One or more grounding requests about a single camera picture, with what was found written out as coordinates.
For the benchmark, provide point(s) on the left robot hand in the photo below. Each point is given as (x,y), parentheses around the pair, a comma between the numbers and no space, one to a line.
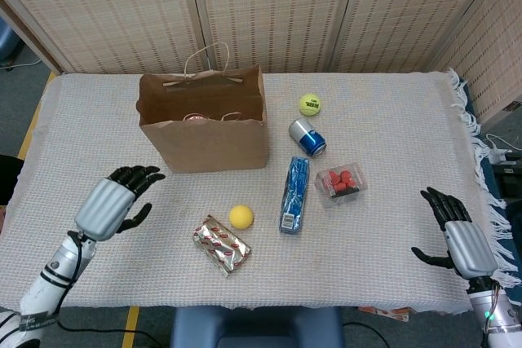
(104,211)

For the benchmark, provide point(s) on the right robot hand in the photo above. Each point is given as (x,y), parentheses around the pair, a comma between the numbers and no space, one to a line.
(471,249)

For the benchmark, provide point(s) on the gold foil snack packet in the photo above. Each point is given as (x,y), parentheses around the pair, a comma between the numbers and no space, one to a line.
(222,248)

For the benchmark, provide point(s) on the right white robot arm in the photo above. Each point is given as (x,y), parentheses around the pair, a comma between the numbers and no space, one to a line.
(503,317)

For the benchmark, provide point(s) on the brown paper bag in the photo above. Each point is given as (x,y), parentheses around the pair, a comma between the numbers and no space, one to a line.
(212,148)

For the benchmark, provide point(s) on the black box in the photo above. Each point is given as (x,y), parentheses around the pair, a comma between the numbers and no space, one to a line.
(510,177)

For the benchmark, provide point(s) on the white power strip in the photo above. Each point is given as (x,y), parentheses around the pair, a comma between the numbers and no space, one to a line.
(497,155)

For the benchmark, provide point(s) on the orange packet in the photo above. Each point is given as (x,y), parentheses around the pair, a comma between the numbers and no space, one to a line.
(391,314)

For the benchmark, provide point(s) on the white woven tablecloth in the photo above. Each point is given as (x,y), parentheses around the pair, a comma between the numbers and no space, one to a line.
(367,250)

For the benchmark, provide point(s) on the yellow foam ball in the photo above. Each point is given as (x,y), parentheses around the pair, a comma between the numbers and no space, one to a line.
(241,217)

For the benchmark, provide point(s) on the clear box with red pieces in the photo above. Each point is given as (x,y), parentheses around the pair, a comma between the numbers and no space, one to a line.
(340,185)

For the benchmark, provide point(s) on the blue rectangular box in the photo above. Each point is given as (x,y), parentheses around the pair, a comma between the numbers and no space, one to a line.
(294,193)

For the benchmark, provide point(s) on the blue chair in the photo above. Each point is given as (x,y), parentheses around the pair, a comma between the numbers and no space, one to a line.
(253,327)

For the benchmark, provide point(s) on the blue round object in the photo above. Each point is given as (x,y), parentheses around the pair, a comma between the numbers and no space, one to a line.
(6,42)

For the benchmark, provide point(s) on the blue silver drink can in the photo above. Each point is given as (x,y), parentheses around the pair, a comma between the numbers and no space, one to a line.
(308,138)

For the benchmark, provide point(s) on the yellow tennis ball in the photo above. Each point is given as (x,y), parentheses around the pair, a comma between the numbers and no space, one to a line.
(310,104)

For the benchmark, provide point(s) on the bamboo folding screen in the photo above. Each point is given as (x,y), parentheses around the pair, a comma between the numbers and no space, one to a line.
(277,18)

